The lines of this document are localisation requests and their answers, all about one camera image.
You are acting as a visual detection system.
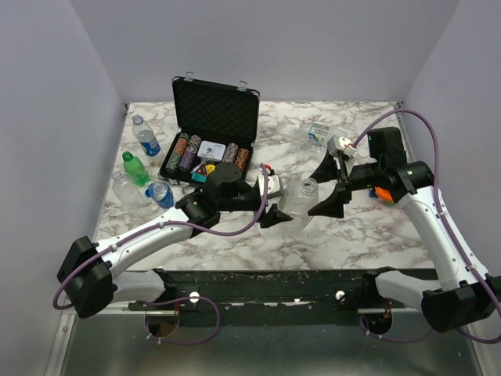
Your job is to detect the square clear juice bottle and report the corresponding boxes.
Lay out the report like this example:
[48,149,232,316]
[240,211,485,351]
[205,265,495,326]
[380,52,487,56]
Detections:
[278,178,319,231]

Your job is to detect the blue label water bottle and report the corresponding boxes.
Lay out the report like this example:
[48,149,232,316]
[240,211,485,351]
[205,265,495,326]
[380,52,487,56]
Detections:
[132,115,161,157]

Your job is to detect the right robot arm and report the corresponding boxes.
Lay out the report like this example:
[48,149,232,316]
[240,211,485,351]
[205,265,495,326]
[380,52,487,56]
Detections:
[308,127,500,333]

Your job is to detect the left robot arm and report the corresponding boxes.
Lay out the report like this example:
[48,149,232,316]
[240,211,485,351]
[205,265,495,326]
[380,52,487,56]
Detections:
[52,163,291,318]

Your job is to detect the clear bottle green-blue label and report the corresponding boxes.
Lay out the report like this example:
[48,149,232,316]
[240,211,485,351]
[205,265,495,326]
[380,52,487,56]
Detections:
[292,122,348,152]

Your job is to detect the blue crushed bottle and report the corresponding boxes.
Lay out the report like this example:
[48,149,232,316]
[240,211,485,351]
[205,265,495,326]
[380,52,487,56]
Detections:
[145,182,175,209]

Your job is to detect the crushed clear bottle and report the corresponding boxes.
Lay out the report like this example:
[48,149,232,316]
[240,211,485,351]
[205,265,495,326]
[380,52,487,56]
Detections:
[112,172,148,211]

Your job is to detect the green soda bottle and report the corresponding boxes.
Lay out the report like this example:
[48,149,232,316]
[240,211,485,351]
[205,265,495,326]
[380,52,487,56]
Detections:
[121,151,150,186]

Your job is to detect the yellow dealer chip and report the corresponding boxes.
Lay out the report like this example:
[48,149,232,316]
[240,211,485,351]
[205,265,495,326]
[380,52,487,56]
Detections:
[206,164,215,175]

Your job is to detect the black poker chip case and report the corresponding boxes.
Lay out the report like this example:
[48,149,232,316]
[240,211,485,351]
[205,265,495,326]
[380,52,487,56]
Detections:
[158,76,261,186]

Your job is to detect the orange ring toy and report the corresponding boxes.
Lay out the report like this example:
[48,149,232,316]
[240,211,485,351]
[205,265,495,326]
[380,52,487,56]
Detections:
[374,187,394,203]

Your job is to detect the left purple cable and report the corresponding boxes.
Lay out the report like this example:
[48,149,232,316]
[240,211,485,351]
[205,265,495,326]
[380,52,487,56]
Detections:
[52,164,271,346]

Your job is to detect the purple cable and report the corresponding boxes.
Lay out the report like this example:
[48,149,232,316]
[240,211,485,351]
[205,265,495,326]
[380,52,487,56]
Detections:
[52,164,271,346]
[350,109,501,345]

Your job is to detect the black front rail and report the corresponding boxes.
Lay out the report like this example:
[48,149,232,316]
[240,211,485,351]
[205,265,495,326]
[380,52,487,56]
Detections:
[128,268,431,326]

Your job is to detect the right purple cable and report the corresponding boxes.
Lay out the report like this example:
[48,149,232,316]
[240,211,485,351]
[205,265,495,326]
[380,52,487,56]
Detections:
[350,109,501,345]

